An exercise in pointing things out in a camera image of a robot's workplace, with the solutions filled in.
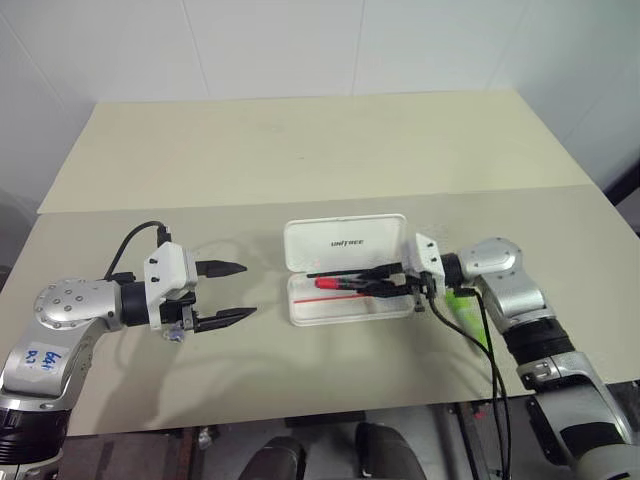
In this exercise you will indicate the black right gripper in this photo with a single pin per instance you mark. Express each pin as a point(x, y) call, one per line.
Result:
point(412, 284)

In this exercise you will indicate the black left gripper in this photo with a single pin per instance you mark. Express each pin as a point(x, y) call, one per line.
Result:
point(176, 312)

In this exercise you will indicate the red marker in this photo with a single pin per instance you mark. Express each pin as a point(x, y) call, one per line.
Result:
point(332, 283)

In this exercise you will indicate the black marker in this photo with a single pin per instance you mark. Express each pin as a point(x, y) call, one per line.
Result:
point(330, 273)

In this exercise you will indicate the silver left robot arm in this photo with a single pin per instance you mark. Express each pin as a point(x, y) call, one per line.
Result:
point(60, 305)

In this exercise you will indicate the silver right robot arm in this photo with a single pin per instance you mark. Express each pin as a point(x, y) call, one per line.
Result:
point(520, 300)

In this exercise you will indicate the white plastic pencil case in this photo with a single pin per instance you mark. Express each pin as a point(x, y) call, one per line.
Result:
point(345, 242)

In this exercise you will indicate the green marker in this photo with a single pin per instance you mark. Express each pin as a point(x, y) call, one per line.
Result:
point(465, 315)

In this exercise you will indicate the dark rounded shape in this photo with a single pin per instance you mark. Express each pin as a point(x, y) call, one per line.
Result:
point(387, 450)
point(277, 457)

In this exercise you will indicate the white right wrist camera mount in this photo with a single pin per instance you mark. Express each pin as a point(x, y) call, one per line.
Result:
point(425, 257)

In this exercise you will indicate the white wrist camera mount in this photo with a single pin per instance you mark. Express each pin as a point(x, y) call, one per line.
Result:
point(425, 257)
point(167, 270)

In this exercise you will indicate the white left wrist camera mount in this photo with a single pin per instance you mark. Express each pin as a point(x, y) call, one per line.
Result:
point(167, 270)

